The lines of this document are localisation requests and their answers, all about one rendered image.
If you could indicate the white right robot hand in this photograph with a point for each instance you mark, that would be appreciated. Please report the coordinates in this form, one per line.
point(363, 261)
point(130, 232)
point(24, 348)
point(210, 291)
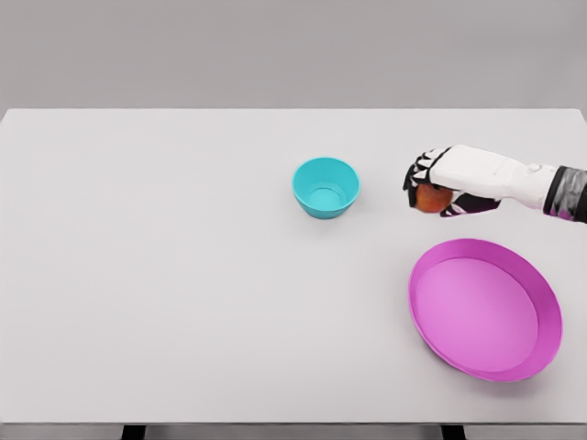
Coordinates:
point(463, 169)

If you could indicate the red apple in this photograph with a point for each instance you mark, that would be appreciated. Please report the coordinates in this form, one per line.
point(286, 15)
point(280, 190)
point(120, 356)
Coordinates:
point(432, 198)

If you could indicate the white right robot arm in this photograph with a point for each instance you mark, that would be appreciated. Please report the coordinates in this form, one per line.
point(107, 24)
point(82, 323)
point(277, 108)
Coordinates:
point(532, 183)

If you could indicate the blue bowl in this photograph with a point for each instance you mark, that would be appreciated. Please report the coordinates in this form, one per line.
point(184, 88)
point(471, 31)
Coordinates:
point(326, 188)

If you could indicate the pink plate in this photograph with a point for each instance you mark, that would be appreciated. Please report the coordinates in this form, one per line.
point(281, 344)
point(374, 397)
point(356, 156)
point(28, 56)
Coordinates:
point(483, 309)

